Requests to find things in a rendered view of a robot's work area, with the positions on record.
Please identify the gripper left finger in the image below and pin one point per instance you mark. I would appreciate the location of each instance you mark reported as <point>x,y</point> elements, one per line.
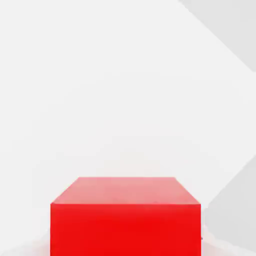
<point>42,249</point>

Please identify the small red cube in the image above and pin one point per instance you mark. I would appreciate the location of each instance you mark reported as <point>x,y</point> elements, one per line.
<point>125,228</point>

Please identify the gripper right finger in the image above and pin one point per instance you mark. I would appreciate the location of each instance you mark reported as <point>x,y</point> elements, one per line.
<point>210,247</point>

